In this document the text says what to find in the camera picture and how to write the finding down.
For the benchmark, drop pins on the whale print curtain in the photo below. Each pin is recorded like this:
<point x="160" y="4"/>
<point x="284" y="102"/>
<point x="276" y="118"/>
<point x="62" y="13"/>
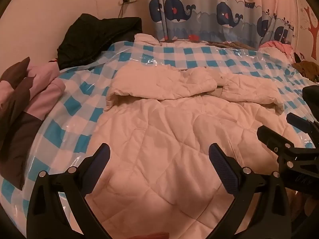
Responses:
<point x="199" y="10"/>

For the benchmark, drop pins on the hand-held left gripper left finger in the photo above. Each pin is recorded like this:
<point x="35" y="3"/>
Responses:
<point x="104" y="154"/>

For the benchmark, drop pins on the wardrobe with tree decal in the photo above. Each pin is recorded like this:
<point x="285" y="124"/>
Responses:
<point x="309" y="22"/>

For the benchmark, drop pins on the white padded garment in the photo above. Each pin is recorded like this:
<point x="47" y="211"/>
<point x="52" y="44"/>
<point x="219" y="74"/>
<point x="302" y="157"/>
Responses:
<point x="145" y="39"/>

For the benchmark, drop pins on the pink and brown garment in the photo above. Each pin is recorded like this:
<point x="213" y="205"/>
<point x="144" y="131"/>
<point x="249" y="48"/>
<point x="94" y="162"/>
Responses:
<point x="25" y="109"/>

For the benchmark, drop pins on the brown plush toy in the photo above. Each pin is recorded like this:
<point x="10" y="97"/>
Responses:
<point x="309" y="68"/>

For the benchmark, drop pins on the black jacket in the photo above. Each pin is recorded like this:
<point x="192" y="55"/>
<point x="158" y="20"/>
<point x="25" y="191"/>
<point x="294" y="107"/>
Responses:
<point x="94" y="37"/>

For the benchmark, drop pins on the black garment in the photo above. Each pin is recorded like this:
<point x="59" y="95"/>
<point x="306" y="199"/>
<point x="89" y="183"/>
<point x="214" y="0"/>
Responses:
<point x="312" y="99"/>

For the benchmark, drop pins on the pink cloth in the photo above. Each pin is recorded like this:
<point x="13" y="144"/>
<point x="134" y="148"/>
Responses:
<point x="276" y="48"/>

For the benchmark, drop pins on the blue checkered bed cover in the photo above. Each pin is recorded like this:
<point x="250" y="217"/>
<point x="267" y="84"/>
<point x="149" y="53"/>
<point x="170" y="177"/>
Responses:
<point x="74" y="104"/>

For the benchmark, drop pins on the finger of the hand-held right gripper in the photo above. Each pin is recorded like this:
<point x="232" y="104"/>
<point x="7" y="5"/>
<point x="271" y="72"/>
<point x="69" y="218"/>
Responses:
<point x="274" y="140"/>
<point x="301" y="123"/>

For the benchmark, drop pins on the white quilted coat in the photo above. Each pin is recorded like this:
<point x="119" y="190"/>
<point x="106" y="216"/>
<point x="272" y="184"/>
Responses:
<point x="174" y="129"/>

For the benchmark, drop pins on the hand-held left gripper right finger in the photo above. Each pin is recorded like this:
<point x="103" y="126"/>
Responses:
<point x="223" y="166"/>

